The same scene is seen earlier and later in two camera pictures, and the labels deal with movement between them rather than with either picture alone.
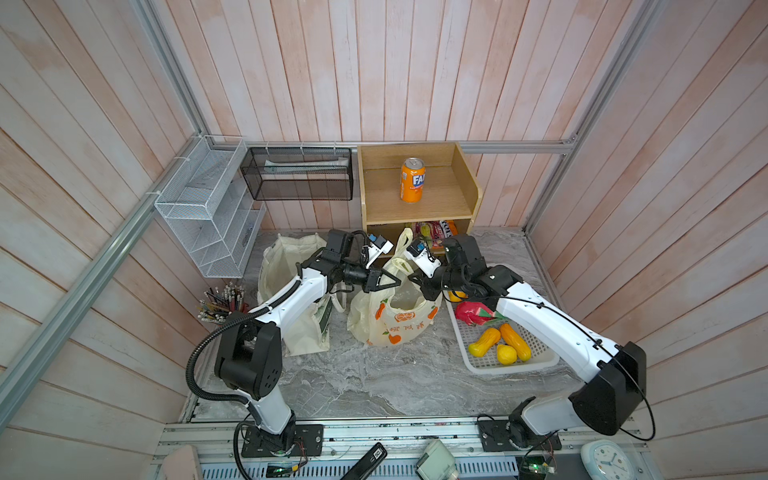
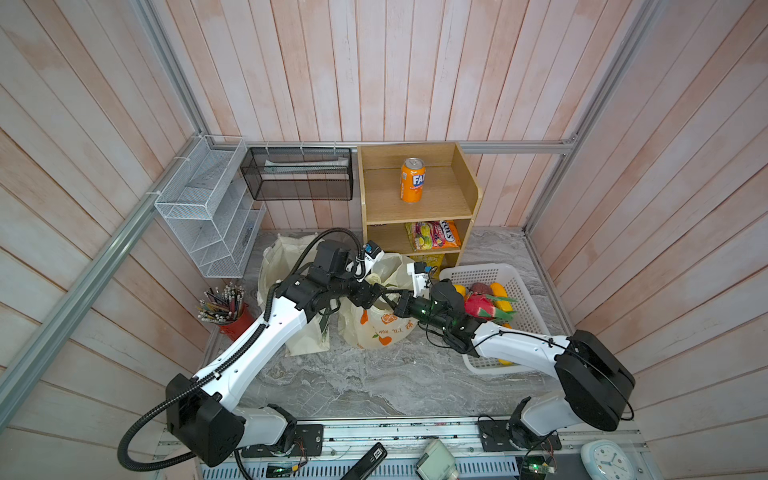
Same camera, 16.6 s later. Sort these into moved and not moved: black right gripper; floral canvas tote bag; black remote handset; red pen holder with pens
Moved: black right gripper
Not moved: black remote handset; floral canvas tote bag; red pen holder with pens
